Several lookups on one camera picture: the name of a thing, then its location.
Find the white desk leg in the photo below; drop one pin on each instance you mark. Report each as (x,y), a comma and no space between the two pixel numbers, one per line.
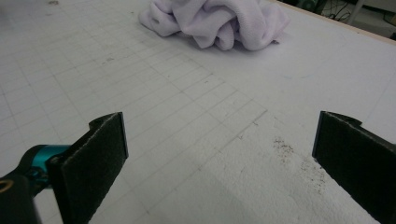
(356,11)

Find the white foam mat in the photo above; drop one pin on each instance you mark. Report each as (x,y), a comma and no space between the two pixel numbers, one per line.
(186,124)

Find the lilac towel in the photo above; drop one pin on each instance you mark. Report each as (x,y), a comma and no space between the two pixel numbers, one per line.
(214,21)

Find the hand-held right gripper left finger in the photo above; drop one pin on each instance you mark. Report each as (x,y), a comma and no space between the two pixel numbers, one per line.
(90,168)

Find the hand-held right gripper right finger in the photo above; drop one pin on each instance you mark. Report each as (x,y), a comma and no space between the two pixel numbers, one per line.
(358,165)

